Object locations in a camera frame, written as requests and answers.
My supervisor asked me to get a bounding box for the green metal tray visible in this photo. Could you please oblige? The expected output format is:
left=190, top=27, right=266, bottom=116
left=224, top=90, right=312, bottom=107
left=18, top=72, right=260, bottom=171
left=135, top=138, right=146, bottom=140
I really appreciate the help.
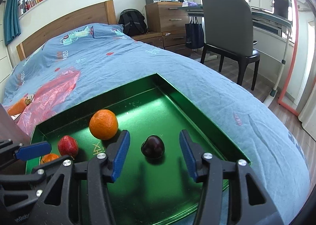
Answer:
left=31, top=74, right=246, bottom=224

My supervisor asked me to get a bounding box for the large front mandarin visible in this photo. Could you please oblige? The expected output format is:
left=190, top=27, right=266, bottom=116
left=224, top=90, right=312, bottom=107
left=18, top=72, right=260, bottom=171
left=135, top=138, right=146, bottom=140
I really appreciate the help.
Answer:
left=40, top=153, right=60, bottom=165

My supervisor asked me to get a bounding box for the wooden headboard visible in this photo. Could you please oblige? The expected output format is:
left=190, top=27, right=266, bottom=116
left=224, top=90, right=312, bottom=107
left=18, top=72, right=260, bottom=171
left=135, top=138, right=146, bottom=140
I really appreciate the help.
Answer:
left=16, top=0, right=117, bottom=61

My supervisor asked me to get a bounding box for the pink plastic sheet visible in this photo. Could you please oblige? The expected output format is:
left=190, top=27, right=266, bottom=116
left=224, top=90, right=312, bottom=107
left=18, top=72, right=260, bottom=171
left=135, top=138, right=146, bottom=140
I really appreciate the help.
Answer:
left=17, top=67, right=80, bottom=136

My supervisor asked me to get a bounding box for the black copper electric kettle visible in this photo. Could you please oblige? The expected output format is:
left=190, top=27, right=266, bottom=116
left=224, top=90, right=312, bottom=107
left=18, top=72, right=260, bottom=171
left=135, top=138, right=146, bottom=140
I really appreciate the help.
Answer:
left=0, top=104, right=31, bottom=175

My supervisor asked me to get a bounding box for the grey office chair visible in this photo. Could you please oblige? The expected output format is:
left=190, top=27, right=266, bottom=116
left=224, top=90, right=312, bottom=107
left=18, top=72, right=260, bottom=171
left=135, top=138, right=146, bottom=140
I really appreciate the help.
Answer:
left=200, top=0, right=260, bottom=90

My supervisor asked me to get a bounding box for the red plum front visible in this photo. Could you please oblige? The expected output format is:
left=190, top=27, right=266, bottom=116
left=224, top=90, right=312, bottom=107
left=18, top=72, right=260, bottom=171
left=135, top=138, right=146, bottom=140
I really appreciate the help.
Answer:
left=57, top=135, right=79, bottom=158

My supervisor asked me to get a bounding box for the dark plum front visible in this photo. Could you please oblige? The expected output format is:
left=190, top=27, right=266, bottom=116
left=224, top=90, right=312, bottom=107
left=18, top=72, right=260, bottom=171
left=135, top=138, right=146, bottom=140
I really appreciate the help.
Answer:
left=140, top=135, right=165, bottom=159

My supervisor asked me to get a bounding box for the low wooden nightstand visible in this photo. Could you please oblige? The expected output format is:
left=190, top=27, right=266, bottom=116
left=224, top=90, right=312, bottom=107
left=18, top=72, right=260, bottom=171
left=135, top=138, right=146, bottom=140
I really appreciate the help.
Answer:
left=132, top=30, right=192, bottom=57

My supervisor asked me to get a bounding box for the dark blue tote bag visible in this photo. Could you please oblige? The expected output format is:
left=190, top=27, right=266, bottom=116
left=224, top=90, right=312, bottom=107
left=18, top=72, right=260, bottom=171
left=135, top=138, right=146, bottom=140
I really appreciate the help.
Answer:
left=185, top=17, right=204, bottom=49

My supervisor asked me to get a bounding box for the black backpack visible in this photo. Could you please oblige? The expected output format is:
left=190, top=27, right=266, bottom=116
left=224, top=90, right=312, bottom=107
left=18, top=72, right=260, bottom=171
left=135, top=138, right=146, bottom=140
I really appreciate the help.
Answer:
left=118, top=9, right=148, bottom=36

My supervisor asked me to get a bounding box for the desk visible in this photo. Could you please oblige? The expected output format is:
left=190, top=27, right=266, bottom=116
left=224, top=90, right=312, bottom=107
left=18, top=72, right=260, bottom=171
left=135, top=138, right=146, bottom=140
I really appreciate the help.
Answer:
left=177, top=5, right=292, bottom=97

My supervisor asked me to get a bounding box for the carrot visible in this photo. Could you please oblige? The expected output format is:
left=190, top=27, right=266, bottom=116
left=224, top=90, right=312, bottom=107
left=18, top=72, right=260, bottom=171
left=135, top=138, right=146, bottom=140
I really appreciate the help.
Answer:
left=6, top=97, right=33, bottom=116

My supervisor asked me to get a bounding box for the left teal curtain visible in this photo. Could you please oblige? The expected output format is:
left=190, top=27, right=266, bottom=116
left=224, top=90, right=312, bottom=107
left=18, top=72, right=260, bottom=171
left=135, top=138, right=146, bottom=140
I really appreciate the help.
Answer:
left=3, top=0, right=21, bottom=46

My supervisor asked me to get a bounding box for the blue cartoon bed sheet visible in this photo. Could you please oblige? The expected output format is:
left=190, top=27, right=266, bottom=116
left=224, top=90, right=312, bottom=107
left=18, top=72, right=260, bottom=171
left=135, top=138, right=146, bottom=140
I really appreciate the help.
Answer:
left=2, top=23, right=309, bottom=224

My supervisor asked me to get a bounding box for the wooden drawer cabinet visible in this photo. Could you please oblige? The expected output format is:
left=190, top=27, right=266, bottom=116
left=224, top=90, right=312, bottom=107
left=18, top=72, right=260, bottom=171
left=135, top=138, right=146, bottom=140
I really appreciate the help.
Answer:
left=145, top=2, right=189, bottom=33

